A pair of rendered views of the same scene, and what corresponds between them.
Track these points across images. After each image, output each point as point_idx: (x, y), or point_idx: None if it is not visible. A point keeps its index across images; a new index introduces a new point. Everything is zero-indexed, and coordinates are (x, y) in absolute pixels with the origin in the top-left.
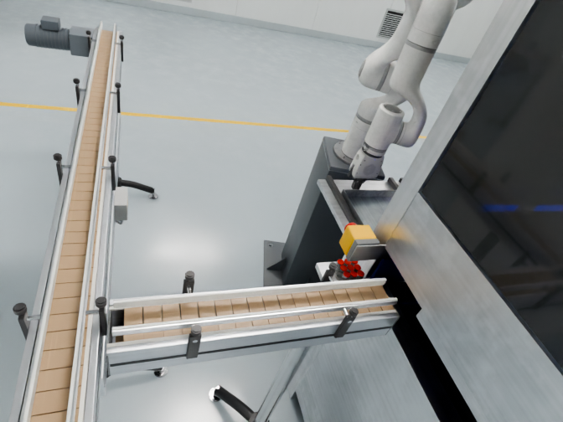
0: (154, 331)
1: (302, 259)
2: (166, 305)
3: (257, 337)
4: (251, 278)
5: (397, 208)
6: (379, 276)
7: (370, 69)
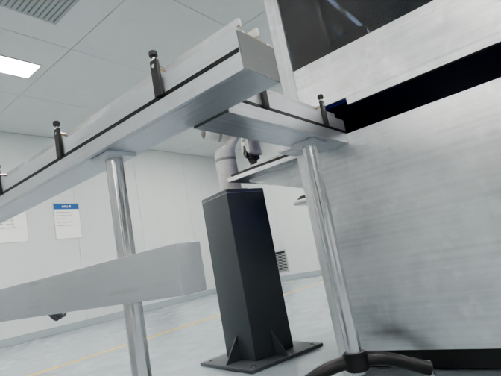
0: None
1: (253, 305)
2: None
3: (289, 104)
4: (220, 375)
5: (291, 92)
6: None
7: None
